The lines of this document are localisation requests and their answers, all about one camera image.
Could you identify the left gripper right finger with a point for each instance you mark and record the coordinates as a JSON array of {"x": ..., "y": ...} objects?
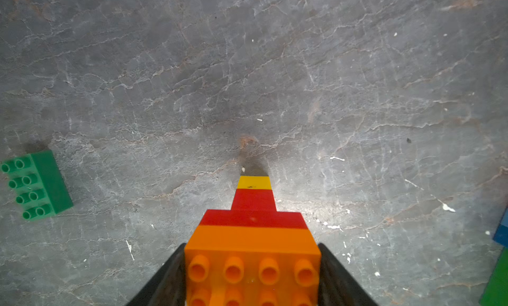
[{"x": 337, "y": 286}]

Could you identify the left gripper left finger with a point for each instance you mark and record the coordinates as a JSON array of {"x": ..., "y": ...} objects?
[{"x": 167, "y": 286}]

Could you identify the orange long lego brick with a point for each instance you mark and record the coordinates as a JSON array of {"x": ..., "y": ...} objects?
[{"x": 227, "y": 265}]

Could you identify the small red lego brick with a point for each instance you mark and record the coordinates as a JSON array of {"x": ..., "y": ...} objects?
[{"x": 254, "y": 200}]

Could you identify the yellow square lego brick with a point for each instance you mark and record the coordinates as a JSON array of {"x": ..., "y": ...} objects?
[{"x": 254, "y": 183}]

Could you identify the green lego plate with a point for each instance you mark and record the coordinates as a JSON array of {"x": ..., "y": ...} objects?
[{"x": 39, "y": 186}]

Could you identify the green tall lego brick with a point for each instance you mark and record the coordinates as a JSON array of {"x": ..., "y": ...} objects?
[{"x": 496, "y": 291}]

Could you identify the light blue lego brick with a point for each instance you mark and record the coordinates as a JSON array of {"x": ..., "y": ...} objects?
[{"x": 501, "y": 234}]

